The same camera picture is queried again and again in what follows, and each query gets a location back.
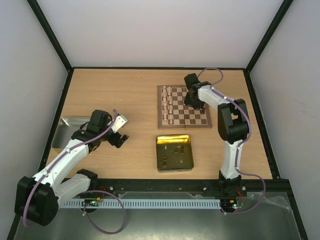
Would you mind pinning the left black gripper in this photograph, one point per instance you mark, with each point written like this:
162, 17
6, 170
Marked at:
114, 141

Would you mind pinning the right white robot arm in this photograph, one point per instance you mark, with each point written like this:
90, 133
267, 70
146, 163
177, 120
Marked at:
233, 125

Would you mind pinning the gold metal tin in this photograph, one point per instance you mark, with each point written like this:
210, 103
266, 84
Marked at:
183, 140

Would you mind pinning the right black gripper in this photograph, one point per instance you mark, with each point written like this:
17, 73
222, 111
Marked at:
191, 99

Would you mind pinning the white slotted cable duct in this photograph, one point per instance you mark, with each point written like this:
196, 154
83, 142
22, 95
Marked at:
144, 204

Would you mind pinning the wooden chess board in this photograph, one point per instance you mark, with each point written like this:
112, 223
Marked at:
184, 117

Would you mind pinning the silver metal tray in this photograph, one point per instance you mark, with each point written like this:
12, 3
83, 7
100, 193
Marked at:
65, 129

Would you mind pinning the metal base plate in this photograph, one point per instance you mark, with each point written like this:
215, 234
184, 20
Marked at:
258, 218

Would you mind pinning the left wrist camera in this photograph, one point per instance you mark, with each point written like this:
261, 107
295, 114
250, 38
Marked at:
119, 122

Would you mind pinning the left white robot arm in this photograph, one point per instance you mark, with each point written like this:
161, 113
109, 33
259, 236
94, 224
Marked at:
38, 198

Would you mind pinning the dark chess pieces in tin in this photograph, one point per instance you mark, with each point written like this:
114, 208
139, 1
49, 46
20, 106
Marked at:
173, 156

